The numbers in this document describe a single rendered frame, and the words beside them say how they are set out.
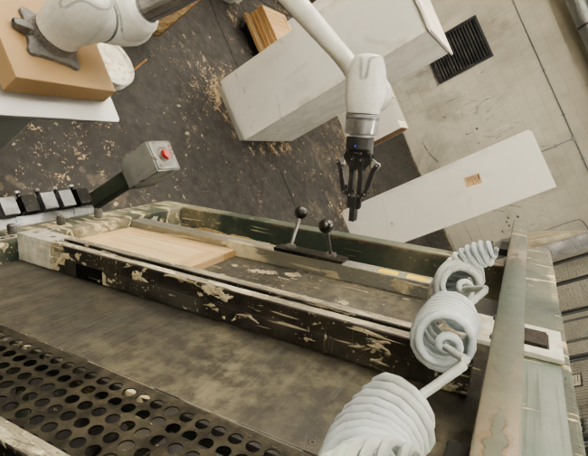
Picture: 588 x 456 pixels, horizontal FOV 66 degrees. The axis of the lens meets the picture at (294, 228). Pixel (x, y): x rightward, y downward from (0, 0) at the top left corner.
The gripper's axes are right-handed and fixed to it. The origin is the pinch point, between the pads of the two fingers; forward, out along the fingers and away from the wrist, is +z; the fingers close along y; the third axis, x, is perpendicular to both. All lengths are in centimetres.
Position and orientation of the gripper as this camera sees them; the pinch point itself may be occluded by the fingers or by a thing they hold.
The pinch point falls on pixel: (353, 208)
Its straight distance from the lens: 129.8
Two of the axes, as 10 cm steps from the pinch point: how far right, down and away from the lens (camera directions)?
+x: -4.6, 1.8, -8.7
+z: -0.6, 9.7, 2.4
